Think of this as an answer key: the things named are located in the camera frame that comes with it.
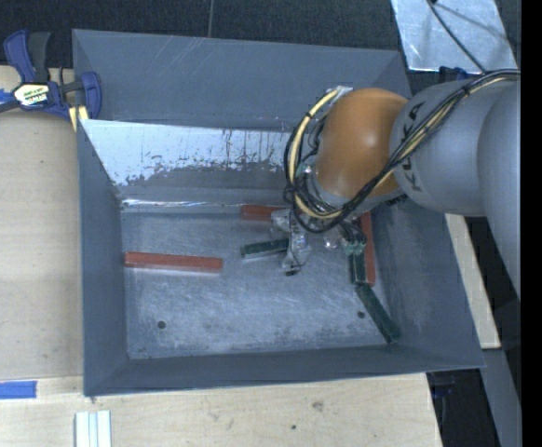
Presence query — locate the dark green flat block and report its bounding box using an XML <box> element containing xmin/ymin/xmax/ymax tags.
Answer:
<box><xmin>354</xmin><ymin>282</ymin><xmax>402</xmax><ymax>345</ymax></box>
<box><xmin>239</xmin><ymin>237</ymin><xmax>291</xmax><ymax>259</ymax></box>

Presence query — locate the red-brown flat block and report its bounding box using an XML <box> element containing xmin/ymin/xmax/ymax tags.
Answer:
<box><xmin>239</xmin><ymin>203</ymin><xmax>285</xmax><ymax>224</ymax></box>
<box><xmin>359</xmin><ymin>210</ymin><xmax>378</xmax><ymax>287</ymax></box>
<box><xmin>123</xmin><ymin>251</ymin><xmax>224</xmax><ymax>275</ymax></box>

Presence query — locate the grey metal bin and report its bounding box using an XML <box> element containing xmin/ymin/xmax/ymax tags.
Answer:
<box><xmin>71</xmin><ymin>28</ymin><xmax>487</xmax><ymax>398</ymax></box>

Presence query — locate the pale wood board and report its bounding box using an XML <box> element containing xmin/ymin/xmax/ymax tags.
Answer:
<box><xmin>0</xmin><ymin>113</ymin><xmax>86</xmax><ymax>382</ymax></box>

